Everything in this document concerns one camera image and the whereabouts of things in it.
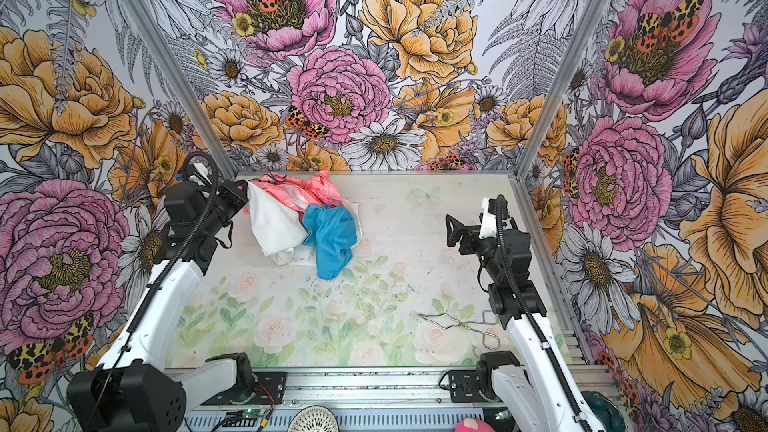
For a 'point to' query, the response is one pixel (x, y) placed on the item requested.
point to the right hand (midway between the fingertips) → (461, 224)
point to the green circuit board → (251, 413)
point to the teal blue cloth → (332, 230)
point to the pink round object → (473, 425)
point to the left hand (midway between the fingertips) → (250, 189)
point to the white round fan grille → (313, 419)
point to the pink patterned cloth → (300, 192)
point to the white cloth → (279, 231)
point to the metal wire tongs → (489, 317)
